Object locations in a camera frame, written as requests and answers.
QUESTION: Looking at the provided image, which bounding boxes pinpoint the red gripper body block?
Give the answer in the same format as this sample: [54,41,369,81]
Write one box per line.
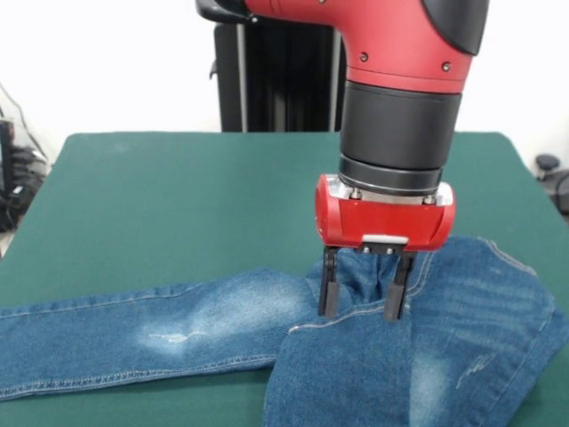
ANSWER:
[314,173,457,254]

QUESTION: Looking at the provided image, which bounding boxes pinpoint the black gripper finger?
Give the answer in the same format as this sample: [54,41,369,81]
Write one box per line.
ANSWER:
[317,245,341,319]
[383,251,419,324]

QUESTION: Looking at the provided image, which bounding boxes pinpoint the blue denim jeans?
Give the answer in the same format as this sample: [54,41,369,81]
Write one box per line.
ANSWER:
[0,235,569,427]

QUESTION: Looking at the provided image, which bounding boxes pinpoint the dark green table cloth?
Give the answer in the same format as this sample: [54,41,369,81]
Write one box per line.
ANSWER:
[0,131,569,427]

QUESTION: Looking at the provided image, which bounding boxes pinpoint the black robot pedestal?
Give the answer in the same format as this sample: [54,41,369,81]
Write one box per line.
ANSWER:
[195,0,352,133]

